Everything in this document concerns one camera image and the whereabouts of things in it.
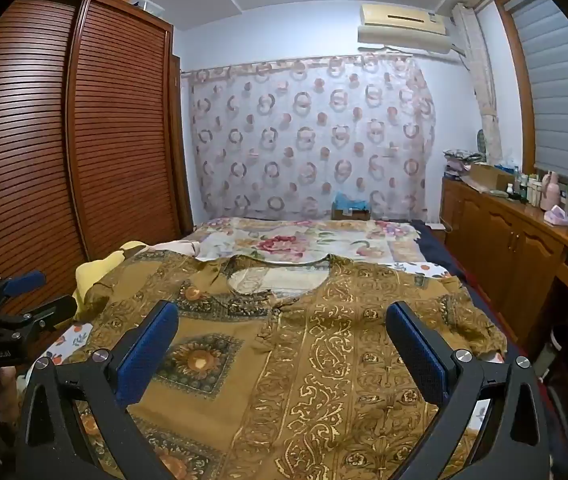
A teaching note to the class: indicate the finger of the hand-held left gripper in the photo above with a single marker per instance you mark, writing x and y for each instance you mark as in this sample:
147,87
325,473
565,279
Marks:
23,278
53,310

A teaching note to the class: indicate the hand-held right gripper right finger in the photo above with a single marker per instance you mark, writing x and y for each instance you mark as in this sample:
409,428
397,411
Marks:
421,355

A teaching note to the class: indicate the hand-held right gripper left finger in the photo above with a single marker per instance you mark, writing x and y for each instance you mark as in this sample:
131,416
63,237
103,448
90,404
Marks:
146,355

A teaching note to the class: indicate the brown patterned shirt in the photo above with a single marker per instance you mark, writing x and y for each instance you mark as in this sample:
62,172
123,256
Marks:
284,385

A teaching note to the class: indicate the stack of folded clothes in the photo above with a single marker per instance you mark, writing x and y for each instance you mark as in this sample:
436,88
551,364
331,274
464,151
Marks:
461,162

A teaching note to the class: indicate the orange fruit print sheet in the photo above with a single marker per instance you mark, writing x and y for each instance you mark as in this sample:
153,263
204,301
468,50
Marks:
71,337

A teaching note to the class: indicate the yellow plush toy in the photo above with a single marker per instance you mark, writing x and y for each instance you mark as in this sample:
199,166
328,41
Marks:
91,275

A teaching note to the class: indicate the white bin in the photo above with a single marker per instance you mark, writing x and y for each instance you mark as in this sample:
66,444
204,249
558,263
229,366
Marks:
555,341

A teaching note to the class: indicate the wooden sideboard cabinet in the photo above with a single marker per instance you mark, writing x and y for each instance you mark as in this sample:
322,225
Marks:
504,240

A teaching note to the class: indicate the box with blue cloth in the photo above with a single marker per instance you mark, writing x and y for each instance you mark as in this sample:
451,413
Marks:
351,205

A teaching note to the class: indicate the wooden louvered wardrobe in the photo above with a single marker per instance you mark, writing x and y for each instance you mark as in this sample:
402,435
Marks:
113,135

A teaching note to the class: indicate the floral blanket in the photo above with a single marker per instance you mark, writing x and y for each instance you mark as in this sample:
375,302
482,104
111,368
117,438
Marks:
284,245

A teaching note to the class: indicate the cardboard box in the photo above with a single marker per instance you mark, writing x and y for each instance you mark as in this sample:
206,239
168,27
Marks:
486,177

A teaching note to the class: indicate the pink tissue box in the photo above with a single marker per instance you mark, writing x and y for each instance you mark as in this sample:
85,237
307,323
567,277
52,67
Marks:
556,216

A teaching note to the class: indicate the row of cosmetic bottles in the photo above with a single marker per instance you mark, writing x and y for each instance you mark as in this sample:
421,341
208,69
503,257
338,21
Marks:
526,190

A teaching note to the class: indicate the pink teapot figure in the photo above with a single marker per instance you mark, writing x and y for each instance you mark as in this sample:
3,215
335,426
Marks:
550,192

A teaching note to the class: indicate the green round fan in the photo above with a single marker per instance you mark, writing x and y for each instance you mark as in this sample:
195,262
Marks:
481,140

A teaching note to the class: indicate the circle pattern curtain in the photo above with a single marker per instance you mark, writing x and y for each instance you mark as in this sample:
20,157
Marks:
314,135

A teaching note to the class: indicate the beige lace curtain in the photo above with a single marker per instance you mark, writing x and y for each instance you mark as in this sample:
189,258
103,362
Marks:
481,85

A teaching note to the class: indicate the white box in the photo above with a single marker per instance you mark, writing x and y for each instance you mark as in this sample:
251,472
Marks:
149,7

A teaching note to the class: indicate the grey window blind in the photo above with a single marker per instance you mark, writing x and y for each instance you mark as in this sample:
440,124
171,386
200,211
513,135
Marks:
559,85

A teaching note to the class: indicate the beige air conditioner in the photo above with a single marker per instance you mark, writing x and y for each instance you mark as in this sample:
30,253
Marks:
399,30

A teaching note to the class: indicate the wooden window frame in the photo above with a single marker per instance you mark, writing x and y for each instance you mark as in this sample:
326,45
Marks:
516,70

